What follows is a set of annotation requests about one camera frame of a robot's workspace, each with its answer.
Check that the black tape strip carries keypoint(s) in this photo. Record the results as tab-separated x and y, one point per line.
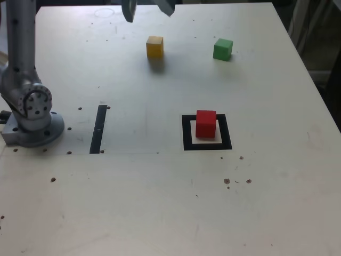
98	128

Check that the black tape square outline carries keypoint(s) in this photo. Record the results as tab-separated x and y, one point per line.
186	138

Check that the red cube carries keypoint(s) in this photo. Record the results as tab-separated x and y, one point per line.
205	125

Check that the yellow cube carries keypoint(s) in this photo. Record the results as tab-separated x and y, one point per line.
154	48

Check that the white chair frame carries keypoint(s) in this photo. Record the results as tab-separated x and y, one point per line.
307	32

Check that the green cube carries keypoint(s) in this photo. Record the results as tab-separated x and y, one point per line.
222	50

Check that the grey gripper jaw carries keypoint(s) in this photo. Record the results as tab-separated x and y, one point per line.
166	6
129	10

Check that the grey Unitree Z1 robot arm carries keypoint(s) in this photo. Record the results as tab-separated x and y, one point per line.
21	40

